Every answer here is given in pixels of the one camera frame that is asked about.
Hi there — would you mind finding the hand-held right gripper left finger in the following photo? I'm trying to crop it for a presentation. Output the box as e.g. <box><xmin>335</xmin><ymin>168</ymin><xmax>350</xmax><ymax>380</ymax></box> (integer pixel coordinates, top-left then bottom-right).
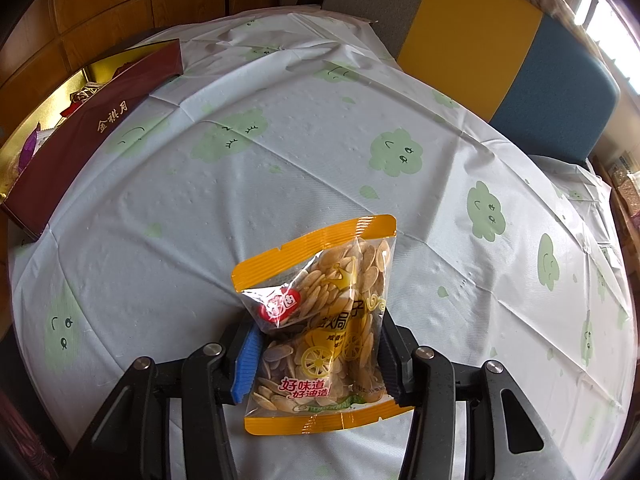
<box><xmin>65</xmin><ymin>317</ymin><xmax>263</xmax><ymax>480</ymax></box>

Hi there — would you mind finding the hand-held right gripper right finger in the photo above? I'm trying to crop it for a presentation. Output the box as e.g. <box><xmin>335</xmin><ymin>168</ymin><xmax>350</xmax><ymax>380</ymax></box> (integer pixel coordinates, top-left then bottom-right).
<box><xmin>380</xmin><ymin>310</ymin><xmax>568</xmax><ymax>480</ymax></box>

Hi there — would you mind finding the yellow-edged seed packet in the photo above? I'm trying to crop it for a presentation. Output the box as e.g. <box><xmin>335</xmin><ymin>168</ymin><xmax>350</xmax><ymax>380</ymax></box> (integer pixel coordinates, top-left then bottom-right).
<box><xmin>231</xmin><ymin>214</ymin><xmax>416</xmax><ymax>436</ymax></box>

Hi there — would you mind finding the gold-lined maroon tin box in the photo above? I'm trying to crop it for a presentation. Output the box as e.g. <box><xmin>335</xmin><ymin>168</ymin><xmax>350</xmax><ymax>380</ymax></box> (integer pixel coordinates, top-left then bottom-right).
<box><xmin>0</xmin><ymin>38</ymin><xmax>184</xmax><ymax>242</ymax></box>

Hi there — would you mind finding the purple snack packet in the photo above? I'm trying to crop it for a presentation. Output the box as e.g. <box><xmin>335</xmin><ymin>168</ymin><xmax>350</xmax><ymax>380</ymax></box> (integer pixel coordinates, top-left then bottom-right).
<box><xmin>19</xmin><ymin>129</ymin><xmax>42</xmax><ymax>167</ymax></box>

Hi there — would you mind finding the gold-brown snack packet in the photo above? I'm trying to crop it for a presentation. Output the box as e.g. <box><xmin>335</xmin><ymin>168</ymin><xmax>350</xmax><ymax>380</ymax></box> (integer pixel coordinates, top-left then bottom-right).
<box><xmin>74</xmin><ymin>84</ymin><xmax>105</xmax><ymax>106</ymax></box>

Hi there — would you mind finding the white tablecloth with green clouds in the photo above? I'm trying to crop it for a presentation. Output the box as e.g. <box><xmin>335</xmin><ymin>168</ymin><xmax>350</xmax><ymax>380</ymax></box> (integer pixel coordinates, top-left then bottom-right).
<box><xmin>7</xmin><ymin>4</ymin><xmax>632</xmax><ymax>480</ymax></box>

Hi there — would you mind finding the wooden side table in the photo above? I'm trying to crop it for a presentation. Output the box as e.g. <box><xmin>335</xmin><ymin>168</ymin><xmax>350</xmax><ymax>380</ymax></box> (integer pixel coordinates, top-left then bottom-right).
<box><xmin>589</xmin><ymin>155</ymin><xmax>640</xmax><ymax>243</ymax></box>

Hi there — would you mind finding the patterned tissue box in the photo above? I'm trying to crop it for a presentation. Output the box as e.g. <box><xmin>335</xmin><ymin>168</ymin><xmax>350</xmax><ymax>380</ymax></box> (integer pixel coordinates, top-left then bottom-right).
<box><xmin>612</xmin><ymin>169</ymin><xmax>640</xmax><ymax>217</ymax></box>

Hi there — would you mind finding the grey yellow blue chair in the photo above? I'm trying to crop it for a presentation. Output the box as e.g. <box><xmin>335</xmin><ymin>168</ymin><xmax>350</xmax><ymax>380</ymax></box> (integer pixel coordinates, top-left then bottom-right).
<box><xmin>320</xmin><ymin>0</ymin><xmax>621</xmax><ymax>172</ymax></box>

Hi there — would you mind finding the wooden wardrobe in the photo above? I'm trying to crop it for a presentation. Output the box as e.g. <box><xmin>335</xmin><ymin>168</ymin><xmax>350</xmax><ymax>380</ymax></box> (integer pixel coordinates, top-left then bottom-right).
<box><xmin>0</xmin><ymin>0</ymin><xmax>284</xmax><ymax>128</ymax></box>

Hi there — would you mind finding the window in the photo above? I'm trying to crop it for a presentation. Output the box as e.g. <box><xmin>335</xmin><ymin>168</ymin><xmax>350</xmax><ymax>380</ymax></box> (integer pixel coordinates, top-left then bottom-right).
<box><xmin>575</xmin><ymin>0</ymin><xmax>640</xmax><ymax>93</ymax></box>

